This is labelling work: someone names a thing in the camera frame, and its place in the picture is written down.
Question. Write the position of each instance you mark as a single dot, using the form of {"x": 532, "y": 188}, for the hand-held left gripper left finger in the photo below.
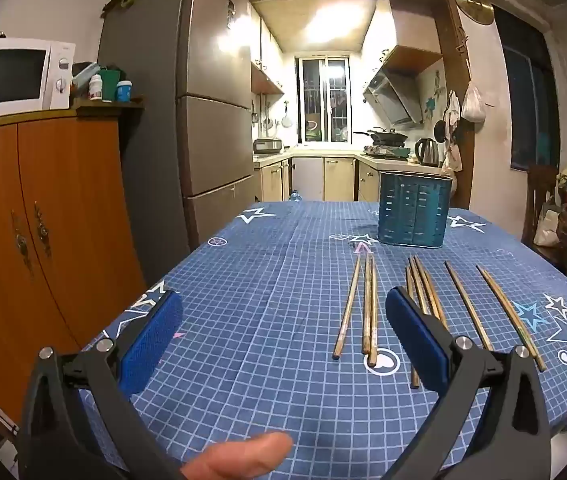
{"x": 151, "y": 345}

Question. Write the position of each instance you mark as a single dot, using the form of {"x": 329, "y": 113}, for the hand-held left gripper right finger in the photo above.
{"x": 418, "y": 345}

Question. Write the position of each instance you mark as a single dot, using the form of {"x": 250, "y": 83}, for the row of wooden chopsticks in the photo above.
{"x": 372, "y": 320}

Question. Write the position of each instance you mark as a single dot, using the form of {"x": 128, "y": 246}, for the blue slotted utensil holder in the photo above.
{"x": 413, "y": 210}

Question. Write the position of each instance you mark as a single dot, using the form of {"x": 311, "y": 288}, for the person's left hand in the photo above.
{"x": 243, "y": 455}

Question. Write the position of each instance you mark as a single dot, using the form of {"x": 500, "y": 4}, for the blue grid star tablecloth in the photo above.
{"x": 273, "y": 285}

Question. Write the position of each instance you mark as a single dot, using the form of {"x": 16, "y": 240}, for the orange wooden cabinet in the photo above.
{"x": 73, "y": 200}

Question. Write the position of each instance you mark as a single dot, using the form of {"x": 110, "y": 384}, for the white bag on chair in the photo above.
{"x": 547, "y": 225}

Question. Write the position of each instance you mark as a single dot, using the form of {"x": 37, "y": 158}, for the cream lower kitchen cabinets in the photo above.
{"x": 338, "y": 177}

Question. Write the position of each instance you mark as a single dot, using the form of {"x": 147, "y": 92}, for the brown wooden chair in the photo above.
{"x": 538, "y": 195}

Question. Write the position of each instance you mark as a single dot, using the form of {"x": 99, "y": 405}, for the steel electric kettle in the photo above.
{"x": 428, "y": 152}

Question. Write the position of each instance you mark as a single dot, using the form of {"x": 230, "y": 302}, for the gas stove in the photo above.
{"x": 386, "y": 151}

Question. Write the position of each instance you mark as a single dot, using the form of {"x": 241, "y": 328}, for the hanging cloth bags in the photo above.
{"x": 453, "y": 150}

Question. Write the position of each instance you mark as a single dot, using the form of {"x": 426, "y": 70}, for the grey steel refrigerator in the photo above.
{"x": 213, "y": 150}

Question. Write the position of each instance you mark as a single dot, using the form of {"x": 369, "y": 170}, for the black wok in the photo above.
{"x": 386, "y": 136}

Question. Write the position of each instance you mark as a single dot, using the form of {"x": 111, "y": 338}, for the white plastic bag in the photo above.
{"x": 473, "y": 105}

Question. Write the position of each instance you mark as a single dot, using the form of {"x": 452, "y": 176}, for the steel range hood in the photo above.
{"x": 393, "y": 97}

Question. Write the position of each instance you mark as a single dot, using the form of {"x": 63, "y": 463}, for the blue white jar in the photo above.
{"x": 123, "y": 91}

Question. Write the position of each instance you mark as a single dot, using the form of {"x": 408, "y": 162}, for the hanging round strainer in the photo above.
{"x": 287, "y": 121}

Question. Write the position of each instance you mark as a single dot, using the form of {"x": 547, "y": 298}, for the barred kitchen window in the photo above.
{"x": 323, "y": 100}

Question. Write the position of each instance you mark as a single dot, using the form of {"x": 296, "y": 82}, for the white bottle red label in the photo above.
{"x": 94, "y": 87}

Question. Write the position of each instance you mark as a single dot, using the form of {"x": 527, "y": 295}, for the green plastic cup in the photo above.
{"x": 109, "y": 82}

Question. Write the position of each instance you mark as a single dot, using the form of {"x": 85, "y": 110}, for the dark night window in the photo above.
{"x": 528, "y": 100}

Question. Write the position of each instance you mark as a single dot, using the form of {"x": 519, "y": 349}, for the light blue carton box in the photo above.
{"x": 83, "y": 72}

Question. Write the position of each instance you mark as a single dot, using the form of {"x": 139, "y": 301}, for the brown upper hood cabinet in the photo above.
{"x": 408, "y": 45}

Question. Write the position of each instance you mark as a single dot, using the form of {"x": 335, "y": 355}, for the white microwave oven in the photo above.
{"x": 8, "y": 77}

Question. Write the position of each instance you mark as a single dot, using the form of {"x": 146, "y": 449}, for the brown wooden door frame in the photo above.
{"x": 456, "y": 60}

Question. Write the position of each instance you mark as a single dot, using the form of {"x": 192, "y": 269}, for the cream upper wall cabinets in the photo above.
{"x": 263, "y": 60}

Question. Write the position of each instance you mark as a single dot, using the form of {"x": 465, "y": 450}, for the gold round wall clock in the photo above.
{"x": 473, "y": 2}

